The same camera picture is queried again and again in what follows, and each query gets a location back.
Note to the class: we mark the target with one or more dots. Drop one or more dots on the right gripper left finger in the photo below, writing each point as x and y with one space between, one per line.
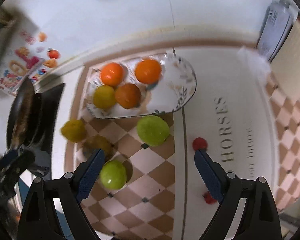
39 217

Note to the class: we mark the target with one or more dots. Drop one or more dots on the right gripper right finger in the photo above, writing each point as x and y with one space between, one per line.
260 219

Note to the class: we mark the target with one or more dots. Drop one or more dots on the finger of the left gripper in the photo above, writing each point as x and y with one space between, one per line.
12 166

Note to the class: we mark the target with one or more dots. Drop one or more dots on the red cherry tomato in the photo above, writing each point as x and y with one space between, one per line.
208 198
199 144

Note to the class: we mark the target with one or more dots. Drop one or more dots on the small yellow lemon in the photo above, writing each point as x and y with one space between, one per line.
74 131

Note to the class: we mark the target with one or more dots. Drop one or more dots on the green apple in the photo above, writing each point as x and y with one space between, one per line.
153 130
113 175

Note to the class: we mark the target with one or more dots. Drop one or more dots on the brownish red apple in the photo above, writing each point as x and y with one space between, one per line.
97 142

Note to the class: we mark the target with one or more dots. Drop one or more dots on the large yellow citrus fruit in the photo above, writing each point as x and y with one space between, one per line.
104 97

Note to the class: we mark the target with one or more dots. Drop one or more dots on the brown kiwi-like orange fruit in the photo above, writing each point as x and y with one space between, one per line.
128 95

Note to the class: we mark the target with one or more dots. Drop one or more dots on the large orange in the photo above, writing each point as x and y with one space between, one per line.
148 71

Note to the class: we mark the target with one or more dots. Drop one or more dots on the small orange tangerine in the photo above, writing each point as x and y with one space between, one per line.
112 74

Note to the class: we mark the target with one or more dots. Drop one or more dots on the black frying pan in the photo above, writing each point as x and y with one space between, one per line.
24 117

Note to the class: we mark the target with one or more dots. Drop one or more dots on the checkered brown table mat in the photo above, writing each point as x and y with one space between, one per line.
251 130

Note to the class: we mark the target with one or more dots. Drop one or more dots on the black gas stove top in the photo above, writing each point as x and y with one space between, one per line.
44 113

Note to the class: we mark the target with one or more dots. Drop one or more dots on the white crumpled tissue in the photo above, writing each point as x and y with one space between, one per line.
257 66

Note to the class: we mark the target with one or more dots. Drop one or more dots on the beige utensil holder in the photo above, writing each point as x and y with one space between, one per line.
285 66

